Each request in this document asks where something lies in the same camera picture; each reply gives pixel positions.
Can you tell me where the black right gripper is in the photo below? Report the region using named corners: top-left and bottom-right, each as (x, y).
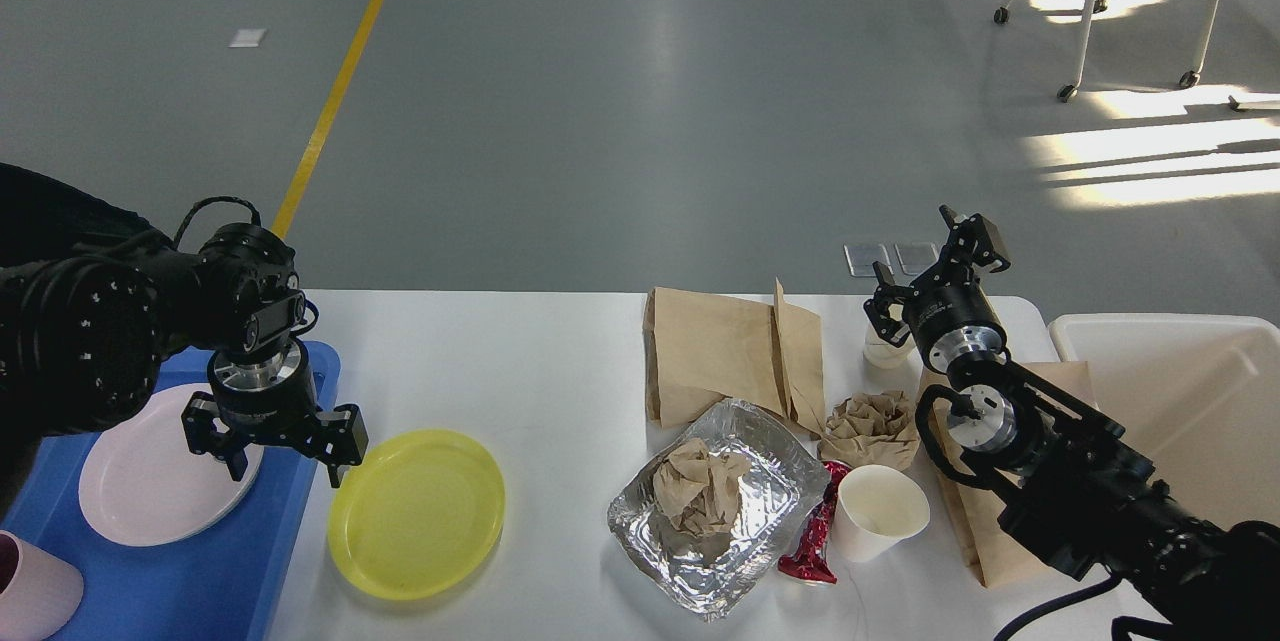
top-left (864, 205), bottom-right (1011, 375)

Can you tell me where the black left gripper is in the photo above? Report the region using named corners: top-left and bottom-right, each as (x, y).
top-left (180, 342), bottom-right (369, 489)

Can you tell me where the yellow plastic plate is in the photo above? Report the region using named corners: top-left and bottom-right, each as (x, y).
top-left (326, 429), bottom-right (506, 601)

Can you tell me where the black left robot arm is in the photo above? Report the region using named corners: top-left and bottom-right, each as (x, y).
top-left (3, 214), bottom-right (369, 486)

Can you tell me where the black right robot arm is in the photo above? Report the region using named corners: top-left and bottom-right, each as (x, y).
top-left (864, 205), bottom-right (1279, 640)

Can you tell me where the brown paper bag under arm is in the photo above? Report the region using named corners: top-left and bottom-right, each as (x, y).
top-left (934, 360), bottom-right (1097, 589)

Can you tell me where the small white cup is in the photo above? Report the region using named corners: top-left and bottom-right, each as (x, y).
top-left (863, 325), bottom-right (916, 368)

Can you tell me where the pink plate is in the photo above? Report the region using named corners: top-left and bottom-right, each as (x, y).
top-left (78, 383), bottom-right (264, 548)

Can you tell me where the crumpled brown paper ball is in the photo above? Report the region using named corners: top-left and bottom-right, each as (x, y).
top-left (817, 390), bottom-right (922, 472)

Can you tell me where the blue plastic tray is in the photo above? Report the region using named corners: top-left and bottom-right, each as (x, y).
top-left (0, 340), bottom-right (342, 641)

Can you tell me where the white paper cup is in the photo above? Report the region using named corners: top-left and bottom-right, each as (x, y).
top-left (829, 464), bottom-right (931, 563)

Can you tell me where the flat brown paper bag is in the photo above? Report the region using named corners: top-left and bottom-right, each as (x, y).
top-left (643, 285), bottom-right (827, 432)

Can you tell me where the pink cup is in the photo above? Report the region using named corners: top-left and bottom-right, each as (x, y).
top-left (1, 530), bottom-right (84, 640)

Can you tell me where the white plastic bin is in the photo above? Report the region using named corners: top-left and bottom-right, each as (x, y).
top-left (1050, 313), bottom-right (1279, 528)

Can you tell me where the red snack wrapper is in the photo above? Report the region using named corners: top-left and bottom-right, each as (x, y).
top-left (776, 461), bottom-right (851, 586)

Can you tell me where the seated person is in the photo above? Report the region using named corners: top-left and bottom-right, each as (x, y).
top-left (1, 162), bottom-right (154, 267)

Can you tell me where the crumpled brown paper in tray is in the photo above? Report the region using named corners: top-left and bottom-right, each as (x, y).
top-left (652, 438), bottom-right (750, 539)

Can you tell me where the aluminium foil tray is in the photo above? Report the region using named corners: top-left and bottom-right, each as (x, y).
top-left (607, 398), bottom-right (829, 621)

